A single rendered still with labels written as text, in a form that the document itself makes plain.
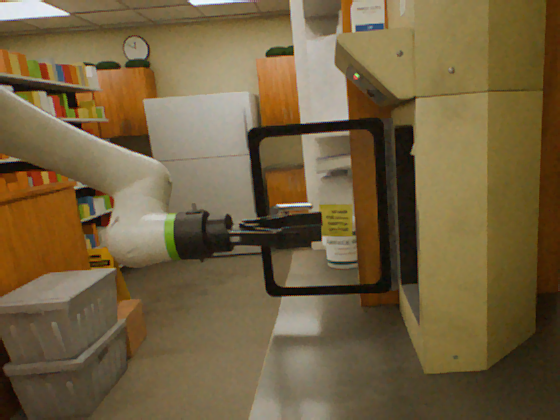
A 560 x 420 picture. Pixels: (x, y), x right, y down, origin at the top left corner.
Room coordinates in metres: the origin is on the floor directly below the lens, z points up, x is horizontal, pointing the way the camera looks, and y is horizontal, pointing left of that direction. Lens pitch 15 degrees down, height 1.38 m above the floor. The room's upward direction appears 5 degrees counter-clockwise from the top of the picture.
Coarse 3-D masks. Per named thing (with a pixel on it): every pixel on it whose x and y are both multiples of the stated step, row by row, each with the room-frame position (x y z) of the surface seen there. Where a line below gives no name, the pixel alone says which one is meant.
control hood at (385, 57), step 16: (368, 32) 0.81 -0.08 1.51; (384, 32) 0.81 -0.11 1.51; (400, 32) 0.81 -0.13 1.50; (336, 48) 0.90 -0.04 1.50; (352, 48) 0.81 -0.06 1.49; (368, 48) 0.81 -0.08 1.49; (384, 48) 0.81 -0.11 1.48; (400, 48) 0.81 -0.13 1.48; (336, 64) 1.07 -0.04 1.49; (352, 64) 0.89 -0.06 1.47; (368, 64) 0.81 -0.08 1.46; (384, 64) 0.81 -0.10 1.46; (400, 64) 0.81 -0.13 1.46; (368, 80) 0.90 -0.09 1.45; (384, 80) 0.81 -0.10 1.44; (400, 80) 0.81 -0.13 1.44; (368, 96) 1.13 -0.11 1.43; (400, 96) 0.81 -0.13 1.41
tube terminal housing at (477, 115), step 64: (448, 0) 0.81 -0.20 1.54; (512, 0) 0.86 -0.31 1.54; (448, 64) 0.81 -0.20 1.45; (512, 64) 0.86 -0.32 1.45; (448, 128) 0.81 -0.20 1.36; (512, 128) 0.86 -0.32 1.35; (448, 192) 0.81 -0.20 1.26; (512, 192) 0.87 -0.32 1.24; (448, 256) 0.81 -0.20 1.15; (512, 256) 0.87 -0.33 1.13; (448, 320) 0.81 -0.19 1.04; (512, 320) 0.87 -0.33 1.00
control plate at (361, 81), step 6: (348, 66) 0.94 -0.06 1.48; (348, 72) 1.02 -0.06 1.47; (354, 72) 0.96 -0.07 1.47; (354, 78) 1.03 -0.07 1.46; (360, 78) 0.95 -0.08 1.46; (360, 84) 1.03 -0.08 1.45; (366, 84) 0.97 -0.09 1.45; (366, 90) 1.04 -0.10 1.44; (378, 90) 0.91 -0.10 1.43; (372, 96) 1.05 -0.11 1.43; (378, 96) 0.98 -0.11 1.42; (384, 96) 0.91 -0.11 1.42; (378, 102) 1.06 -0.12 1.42
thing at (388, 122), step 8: (384, 120) 1.12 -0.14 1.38; (392, 120) 1.10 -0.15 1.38; (392, 128) 1.11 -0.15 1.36; (392, 136) 1.11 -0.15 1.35; (392, 144) 1.12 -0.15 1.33; (392, 152) 1.12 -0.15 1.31; (392, 160) 1.12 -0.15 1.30; (392, 168) 1.12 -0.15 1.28; (392, 176) 1.13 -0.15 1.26; (392, 184) 1.13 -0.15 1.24; (392, 192) 1.13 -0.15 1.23; (392, 200) 1.13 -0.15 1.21; (392, 208) 1.13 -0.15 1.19; (392, 216) 1.13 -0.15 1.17; (392, 224) 1.12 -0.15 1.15; (392, 240) 1.12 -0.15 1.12; (392, 264) 1.12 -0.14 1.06; (392, 280) 1.12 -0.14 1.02
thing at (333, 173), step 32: (288, 160) 1.15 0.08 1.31; (320, 160) 1.14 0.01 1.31; (352, 160) 1.13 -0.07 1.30; (288, 192) 1.15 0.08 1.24; (320, 192) 1.14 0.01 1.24; (352, 192) 1.13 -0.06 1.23; (352, 224) 1.13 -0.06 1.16; (288, 256) 1.15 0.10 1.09; (320, 256) 1.14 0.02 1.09; (352, 256) 1.13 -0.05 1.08
